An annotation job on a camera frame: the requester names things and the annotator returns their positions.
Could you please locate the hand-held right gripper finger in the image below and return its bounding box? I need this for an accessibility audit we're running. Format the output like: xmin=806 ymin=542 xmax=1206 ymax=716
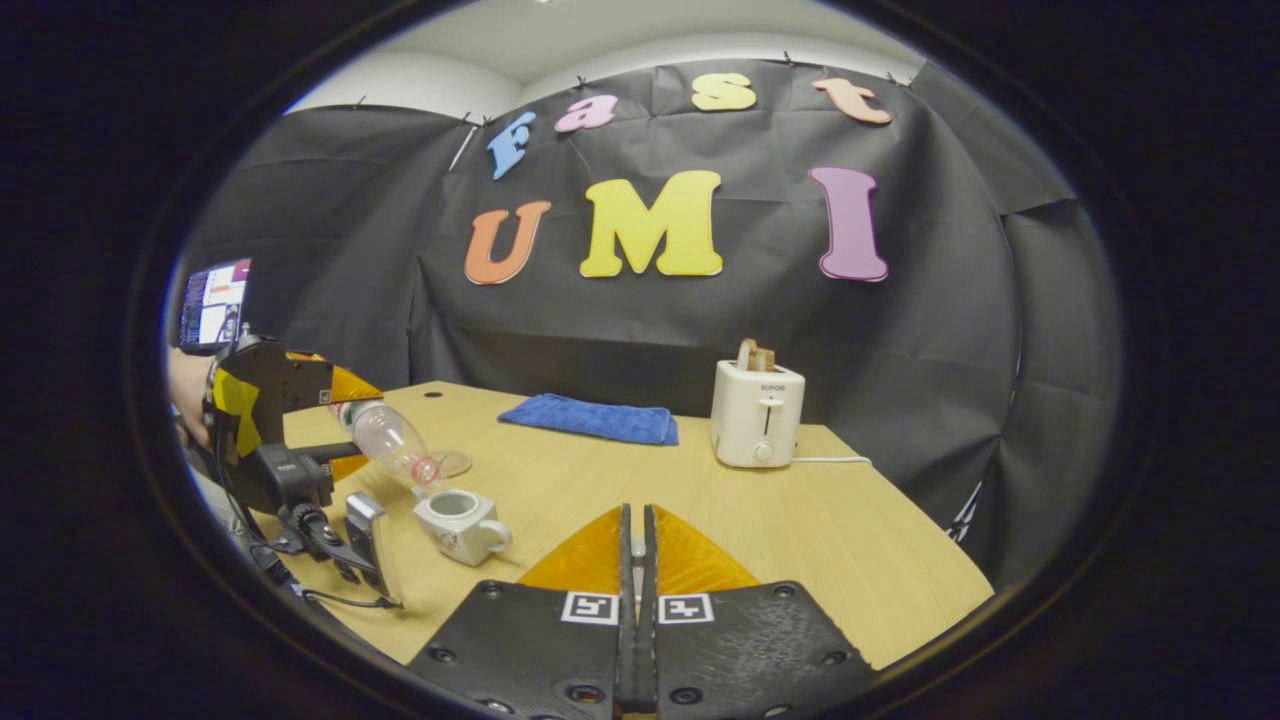
xmin=637 ymin=503 xmax=878 ymax=720
xmin=405 ymin=503 xmax=638 ymax=720

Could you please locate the clear plastic water bottle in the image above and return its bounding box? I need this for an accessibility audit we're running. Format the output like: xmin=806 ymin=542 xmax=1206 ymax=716
xmin=330 ymin=400 xmax=448 ymax=498

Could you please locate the white ceramic teacup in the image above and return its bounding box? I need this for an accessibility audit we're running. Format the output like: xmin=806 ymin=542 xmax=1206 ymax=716
xmin=413 ymin=488 xmax=513 ymax=567

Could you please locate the computer monitor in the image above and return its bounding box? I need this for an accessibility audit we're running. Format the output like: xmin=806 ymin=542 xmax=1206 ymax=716
xmin=178 ymin=258 xmax=253 ymax=351

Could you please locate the blue folded towel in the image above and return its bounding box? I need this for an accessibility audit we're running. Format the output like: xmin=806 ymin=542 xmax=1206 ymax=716
xmin=497 ymin=392 xmax=680 ymax=447

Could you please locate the white toaster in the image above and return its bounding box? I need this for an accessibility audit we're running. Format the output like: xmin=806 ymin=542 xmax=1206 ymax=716
xmin=709 ymin=358 xmax=807 ymax=469

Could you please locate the black backdrop cloth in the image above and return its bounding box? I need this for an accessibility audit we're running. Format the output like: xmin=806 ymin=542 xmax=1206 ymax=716
xmin=170 ymin=55 xmax=1126 ymax=591

